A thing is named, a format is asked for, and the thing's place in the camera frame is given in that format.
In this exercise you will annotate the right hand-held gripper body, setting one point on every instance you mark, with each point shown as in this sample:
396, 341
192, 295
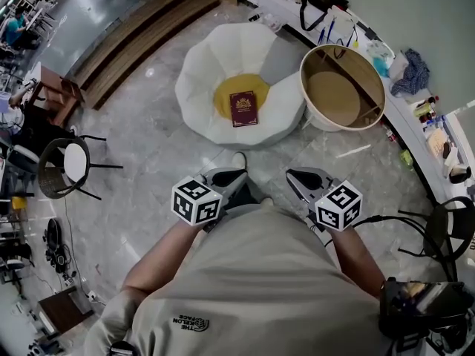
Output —
339, 206

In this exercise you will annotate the dark bottle with red cap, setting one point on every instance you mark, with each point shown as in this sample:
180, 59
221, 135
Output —
427, 117

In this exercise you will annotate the black wicker chair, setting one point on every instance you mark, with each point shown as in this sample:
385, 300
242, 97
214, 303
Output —
452, 228

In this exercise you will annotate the small red and white box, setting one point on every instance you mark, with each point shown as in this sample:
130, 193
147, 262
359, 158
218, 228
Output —
391, 134

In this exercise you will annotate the person's black trousers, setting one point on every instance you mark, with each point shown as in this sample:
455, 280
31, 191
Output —
243, 197

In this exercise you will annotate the dark red hardcover book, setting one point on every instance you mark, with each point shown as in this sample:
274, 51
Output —
243, 109

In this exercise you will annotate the long wooden step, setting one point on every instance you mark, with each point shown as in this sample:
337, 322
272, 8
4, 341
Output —
141, 39

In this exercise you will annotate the white plastic bag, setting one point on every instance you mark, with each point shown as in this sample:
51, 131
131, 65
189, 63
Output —
378, 48

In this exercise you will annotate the pale pink notepad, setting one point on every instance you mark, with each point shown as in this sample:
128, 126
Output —
437, 142

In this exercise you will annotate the person's white shoe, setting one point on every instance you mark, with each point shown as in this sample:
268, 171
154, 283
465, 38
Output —
238, 160

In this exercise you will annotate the egg-shaped white yellow beanbag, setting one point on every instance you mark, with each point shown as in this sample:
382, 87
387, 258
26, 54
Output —
200, 87

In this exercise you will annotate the blue checked cloth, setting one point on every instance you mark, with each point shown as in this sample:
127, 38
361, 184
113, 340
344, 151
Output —
413, 72

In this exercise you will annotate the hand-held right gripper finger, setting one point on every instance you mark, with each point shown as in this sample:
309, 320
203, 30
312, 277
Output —
311, 173
308, 189

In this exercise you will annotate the person's beige shirt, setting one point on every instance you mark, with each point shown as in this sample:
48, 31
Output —
252, 280

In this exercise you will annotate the round glass-top side table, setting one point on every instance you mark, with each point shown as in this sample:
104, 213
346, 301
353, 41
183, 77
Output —
334, 95

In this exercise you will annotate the green bottle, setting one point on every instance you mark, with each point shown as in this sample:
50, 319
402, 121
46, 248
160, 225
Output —
424, 109

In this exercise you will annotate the white curved counter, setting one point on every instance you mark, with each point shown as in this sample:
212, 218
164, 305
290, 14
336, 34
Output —
404, 121

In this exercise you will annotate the black chair with white seat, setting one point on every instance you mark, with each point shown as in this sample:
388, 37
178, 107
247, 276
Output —
74, 161

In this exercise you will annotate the clear water bottle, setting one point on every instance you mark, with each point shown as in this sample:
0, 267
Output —
436, 122

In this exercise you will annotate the dark brown cabinet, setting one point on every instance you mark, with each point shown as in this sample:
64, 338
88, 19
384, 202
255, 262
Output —
63, 310

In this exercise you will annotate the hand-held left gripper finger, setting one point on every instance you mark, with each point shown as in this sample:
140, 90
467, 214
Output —
234, 187
232, 173

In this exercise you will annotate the person's left forearm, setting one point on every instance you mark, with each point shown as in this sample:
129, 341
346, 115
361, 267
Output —
163, 258

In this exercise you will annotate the brown wooden stool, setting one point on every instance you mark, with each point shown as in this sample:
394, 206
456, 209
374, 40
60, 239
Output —
55, 95

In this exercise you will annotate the person's right forearm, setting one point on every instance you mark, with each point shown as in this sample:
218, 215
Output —
358, 262

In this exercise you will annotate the teal cloth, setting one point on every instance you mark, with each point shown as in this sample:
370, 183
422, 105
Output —
381, 67

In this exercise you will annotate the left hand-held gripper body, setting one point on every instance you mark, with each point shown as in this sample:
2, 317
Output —
194, 202

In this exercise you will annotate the green packet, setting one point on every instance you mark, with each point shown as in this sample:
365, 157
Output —
406, 158

